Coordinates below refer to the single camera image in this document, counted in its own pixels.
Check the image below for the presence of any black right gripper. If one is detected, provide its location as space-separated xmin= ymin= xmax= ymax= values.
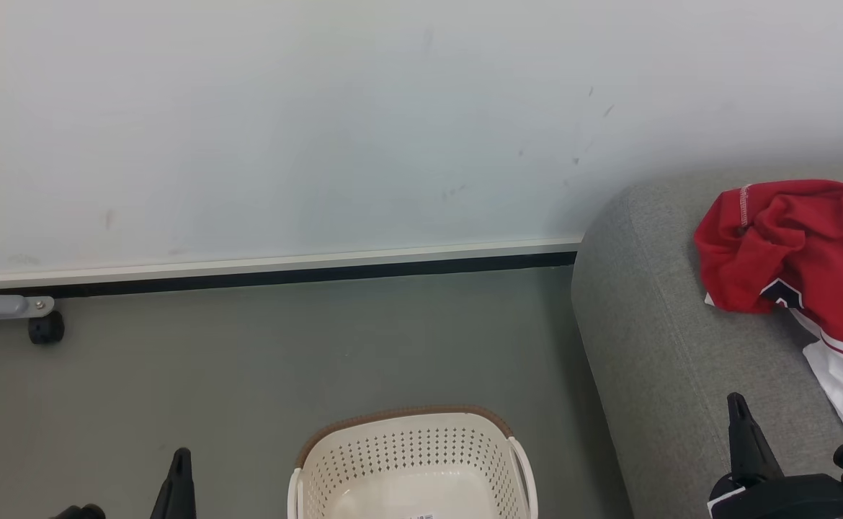
xmin=708 ymin=393 xmax=843 ymax=519

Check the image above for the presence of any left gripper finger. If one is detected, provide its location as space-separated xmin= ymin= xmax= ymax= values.
xmin=150 ymin=448 xmax=197 ymax=519

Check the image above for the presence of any plain red shirt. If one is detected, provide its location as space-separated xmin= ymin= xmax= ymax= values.
xmin=694 ymin=179 xmax=843 ymax=347

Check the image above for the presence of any cream perforated laundry basket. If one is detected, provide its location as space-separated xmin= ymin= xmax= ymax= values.
xmin=288 ymin=406 xmax=539 ymax=519

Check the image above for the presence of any grey fabric sofa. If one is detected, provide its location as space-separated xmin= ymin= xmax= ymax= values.
xmin=571 ymin=169 xmax=843 ymax=519

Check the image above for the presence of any white black wall baseboard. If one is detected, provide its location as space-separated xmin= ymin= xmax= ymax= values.
xmin=0 ymin=234 xmax=584 ymax=298

